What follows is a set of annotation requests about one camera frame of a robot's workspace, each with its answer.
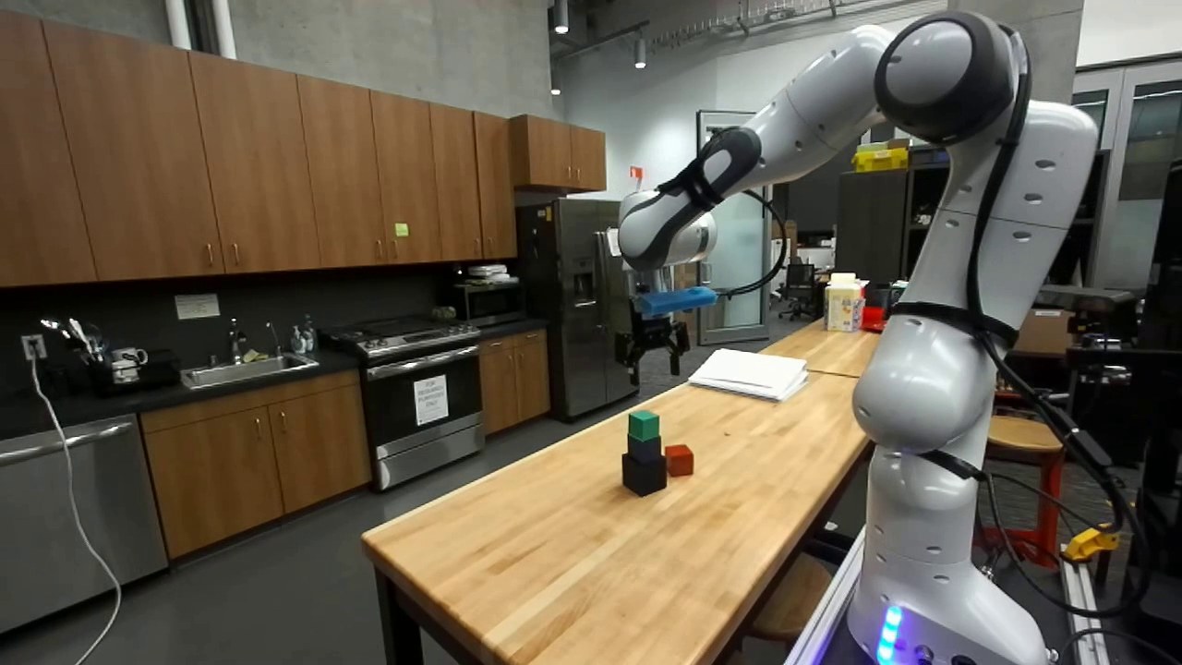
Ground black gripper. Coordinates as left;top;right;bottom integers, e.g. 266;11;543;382
632;316;694;377

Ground green block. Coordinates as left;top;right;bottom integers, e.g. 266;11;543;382
626;407;664;447

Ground black block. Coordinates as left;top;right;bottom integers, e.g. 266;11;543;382
620;451;670;498

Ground white paper stack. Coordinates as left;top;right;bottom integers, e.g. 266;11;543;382
689;349;814;407

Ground stainless steel refrigerator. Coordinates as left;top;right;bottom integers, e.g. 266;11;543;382
513;196;643;425

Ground narrow wooden base cabinet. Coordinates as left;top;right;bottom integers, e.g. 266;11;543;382
476;325;553;439

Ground black microwave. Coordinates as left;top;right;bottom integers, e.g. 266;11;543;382
447;274;527;325

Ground white carton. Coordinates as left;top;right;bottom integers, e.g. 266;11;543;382
823;269;870;335

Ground white paper sign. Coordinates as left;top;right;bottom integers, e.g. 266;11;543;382
409;372;454;434

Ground stainless steel oven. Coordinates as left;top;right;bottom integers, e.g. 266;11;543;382
328;316;488;494

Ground yellow box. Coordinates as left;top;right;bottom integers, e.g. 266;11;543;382
850;141;914;176

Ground red legged stool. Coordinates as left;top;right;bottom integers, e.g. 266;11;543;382
982;413;1068;573

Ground cardboard box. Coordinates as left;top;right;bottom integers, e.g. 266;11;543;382
1011;306;1080;364

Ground steel kitchen sink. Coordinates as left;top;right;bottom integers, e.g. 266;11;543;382
176;354;321;396

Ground wooden base cabinet with sink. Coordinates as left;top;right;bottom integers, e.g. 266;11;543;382
142;366;378;564

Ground yellow floor tool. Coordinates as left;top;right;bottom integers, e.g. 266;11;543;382
1061;526;1125;569

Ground countertop kitchen appliance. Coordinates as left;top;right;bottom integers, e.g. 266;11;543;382
41;316;157;392

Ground stainless steel dishwasher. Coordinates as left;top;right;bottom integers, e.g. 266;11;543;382
0;410;172;639

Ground blue wrist camera bracket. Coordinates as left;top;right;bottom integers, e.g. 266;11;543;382
632;286;726;325

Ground small wooden wall cabinet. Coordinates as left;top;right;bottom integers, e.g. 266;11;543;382
510;110;610;196

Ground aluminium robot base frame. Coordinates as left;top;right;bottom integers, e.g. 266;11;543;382
787;527;866;665

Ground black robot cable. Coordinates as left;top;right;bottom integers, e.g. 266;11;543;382
915;23;1159;620

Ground long wooden wall cabinets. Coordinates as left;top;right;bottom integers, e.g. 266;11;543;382
0;11;521;290

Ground white wall outlet plate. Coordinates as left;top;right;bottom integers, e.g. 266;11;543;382
172;290;227;325

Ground white power cable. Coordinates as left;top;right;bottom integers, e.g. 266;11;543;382
21;349;125;665

